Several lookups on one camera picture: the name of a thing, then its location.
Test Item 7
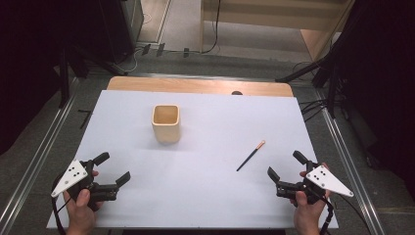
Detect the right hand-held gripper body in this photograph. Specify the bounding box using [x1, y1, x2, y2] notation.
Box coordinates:
[275, 160, 355, 206]

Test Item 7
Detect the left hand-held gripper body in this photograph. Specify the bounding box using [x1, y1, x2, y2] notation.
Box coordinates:
[50, 159, 118, 212]

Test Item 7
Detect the dark pencil with orange end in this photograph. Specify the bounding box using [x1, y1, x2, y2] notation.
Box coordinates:
[236, 139, 266, 172]

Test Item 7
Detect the square wooden pen holder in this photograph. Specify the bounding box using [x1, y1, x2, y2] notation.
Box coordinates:
[151, 104, 182, 145]

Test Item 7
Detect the person's left hand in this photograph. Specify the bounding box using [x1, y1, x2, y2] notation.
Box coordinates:
[63, 169, 105, 235]

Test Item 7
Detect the person's right hand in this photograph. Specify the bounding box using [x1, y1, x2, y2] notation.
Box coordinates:
[289, 162, 333, 235]

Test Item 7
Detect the white table mat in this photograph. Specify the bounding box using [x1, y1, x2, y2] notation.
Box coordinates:
[46, 89, 340, 230]

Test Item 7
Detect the black stand leg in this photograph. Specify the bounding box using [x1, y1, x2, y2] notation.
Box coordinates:
[274, 55, 337, 84]

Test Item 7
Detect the dark curtain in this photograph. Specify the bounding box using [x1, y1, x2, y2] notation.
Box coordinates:
[329, 0, 415, 192]
[0, 0, 101, 156]

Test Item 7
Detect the wooden table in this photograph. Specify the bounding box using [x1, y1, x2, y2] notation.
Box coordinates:
[106, 75, 295, 98]

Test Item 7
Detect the black cabinet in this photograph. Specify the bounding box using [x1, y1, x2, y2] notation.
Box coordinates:
[97, 0, 145, 66]

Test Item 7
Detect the light wooden furniture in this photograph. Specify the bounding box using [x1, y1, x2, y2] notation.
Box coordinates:
[200, 0, 357, 62]

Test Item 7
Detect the aluminium floor rail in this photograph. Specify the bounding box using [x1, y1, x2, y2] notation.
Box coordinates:
[313, 89, 387, 235]
[0, 77, 80, 235]

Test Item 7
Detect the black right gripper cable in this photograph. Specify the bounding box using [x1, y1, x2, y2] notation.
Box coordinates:
[319, 194, 336, 235]

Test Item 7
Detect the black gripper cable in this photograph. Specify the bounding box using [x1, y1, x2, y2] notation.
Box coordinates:
[319, 194, 336, 235]
[50, 174, 71, 235]

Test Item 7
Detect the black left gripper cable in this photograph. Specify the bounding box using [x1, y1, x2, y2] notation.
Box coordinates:
[50, 174, 71, 235]

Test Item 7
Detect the thin black cable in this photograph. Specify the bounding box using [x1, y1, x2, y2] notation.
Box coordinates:
[337, 194, 374, 235]

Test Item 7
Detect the bundle of black floor cables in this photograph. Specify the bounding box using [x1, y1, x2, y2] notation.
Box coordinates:
[298, 97, 331, 124]

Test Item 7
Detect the black stand post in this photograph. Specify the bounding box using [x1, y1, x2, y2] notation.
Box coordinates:
[58, 48, 71, 110]

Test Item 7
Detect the white floor cable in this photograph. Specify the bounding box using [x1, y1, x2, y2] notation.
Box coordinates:
[114, 46, 145, 74]

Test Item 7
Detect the hanging black cable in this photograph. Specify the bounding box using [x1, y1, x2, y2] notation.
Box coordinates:
[200, 0, 222, 55]

